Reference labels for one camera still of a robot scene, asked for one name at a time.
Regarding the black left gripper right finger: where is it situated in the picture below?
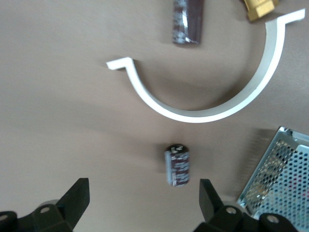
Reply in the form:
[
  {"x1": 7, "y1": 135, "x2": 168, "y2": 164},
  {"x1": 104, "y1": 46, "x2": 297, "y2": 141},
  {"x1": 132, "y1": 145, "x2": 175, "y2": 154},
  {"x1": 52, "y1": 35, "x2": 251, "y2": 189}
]
[{"x1": 193, "y1": 178, "x2": 299, "y2": 232}]

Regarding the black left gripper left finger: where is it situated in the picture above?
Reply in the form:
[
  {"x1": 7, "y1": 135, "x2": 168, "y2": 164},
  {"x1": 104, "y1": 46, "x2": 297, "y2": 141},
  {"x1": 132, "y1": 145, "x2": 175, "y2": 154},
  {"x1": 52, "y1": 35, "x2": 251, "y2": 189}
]
[{"x1": 0, "y1": 178, "x2": 90, "y2": 232}]

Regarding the metal mesh power supply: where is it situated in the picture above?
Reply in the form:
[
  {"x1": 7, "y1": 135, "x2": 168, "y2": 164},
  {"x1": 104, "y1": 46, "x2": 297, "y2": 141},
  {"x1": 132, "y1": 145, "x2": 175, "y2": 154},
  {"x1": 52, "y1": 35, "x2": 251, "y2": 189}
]
[{"x1": 236, "y1": 126, "x2": 309, "y2": 232}]

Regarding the brown table cover mat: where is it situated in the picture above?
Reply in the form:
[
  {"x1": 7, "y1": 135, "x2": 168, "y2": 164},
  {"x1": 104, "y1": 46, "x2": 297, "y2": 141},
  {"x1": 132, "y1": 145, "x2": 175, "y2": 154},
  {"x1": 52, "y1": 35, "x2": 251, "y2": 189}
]
[{"x1": 0, "y1": 0, "x2": 309, "y2": 232}]

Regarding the white half-ring pipe clamp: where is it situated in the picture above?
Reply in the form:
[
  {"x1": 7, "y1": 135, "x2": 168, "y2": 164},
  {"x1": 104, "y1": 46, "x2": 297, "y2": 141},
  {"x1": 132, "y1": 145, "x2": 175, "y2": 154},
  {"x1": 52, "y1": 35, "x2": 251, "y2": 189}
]
[{"x1": 106, "y1": 9, "x2": 306, "y2": 123}]

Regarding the brass valve red handle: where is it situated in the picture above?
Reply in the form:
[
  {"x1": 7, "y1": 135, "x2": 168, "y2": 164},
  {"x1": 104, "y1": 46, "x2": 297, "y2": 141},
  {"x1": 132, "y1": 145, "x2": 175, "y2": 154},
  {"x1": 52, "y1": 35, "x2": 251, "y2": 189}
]
[{"x1": 242, "y1": 0, "x2": 281, "y2": 23}]

